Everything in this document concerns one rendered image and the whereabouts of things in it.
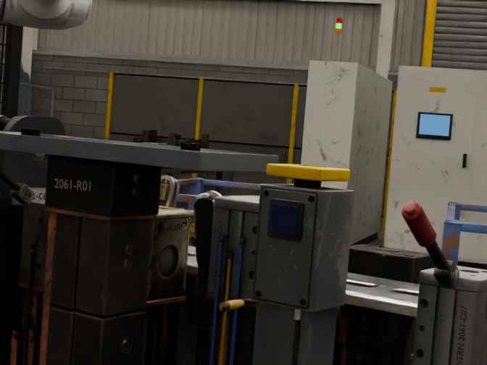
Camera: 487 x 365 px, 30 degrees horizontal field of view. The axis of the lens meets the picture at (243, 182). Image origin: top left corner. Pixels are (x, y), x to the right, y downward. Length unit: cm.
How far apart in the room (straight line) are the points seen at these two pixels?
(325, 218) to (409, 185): 844
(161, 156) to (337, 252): 19
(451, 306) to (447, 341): 4
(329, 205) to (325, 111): 852
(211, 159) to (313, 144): 851
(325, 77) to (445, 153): 142
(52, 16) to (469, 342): 105
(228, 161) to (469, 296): 28
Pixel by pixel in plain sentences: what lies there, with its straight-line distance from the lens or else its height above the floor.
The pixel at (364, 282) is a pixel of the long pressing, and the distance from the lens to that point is 124.
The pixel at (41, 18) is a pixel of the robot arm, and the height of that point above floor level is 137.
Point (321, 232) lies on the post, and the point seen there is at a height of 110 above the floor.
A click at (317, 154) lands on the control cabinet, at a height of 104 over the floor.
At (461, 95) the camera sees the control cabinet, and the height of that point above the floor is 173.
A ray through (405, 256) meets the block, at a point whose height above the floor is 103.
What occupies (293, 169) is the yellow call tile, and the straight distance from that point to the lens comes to 84.
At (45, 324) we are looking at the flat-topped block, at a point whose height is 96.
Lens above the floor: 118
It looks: 3 degrees down
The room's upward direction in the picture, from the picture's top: 4 degrees clockwise
